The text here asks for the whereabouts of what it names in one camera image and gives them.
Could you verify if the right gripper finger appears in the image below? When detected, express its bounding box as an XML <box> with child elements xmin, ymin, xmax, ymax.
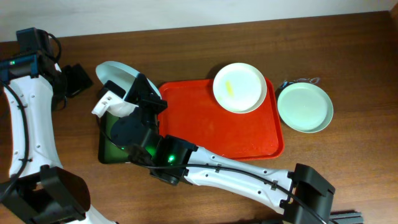
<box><xmin>98</xmin><ymin>80</ymin><xmax>126</xmax><ymax>99</ymax></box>
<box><xmin>124</xmin><ymin>73</ymin><xmax>162</xmax><ymax>108</ymax></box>

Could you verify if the light blue plate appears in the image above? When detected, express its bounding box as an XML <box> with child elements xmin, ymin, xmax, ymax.
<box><xmin>96</xmin><ymin>61</ymin><xmax>162</xmax><ymax>100</ymax></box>

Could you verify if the cream white plate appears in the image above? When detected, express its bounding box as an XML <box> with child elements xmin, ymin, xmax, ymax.
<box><xmin>212</xmin><ymin>63</ymin><xmax>267</xmax><ymax>114</ymax></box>

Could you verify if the mint green plate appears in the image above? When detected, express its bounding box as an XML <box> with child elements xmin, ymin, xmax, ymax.
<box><xmin>277</xmin><ymin>82</ymin><xmax>334</xmax><ymax>133</ymax></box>

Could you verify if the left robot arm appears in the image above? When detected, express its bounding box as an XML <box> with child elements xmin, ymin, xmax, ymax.
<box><xmin>1</xmin><ymin>27</ymin><xmax>110</xmax><ymax>224</ymax></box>

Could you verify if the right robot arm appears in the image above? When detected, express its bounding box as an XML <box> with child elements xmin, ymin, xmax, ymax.
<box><xmin>93</xmin><ymin>73</ymin><xmax>335</xmax><ymax>223</ymax></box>

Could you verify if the red plastic tray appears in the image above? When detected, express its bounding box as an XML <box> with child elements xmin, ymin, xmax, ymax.
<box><xmin>158</xmin><ymin>79</ymin><xmax>285</xmax><ymax>161</ymax></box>

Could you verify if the dark green tray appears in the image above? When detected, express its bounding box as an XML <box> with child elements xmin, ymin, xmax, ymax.
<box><xmin>97</xmin><ymin>113</ymin><xmax>129</xmax><ymax>164</ymax></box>

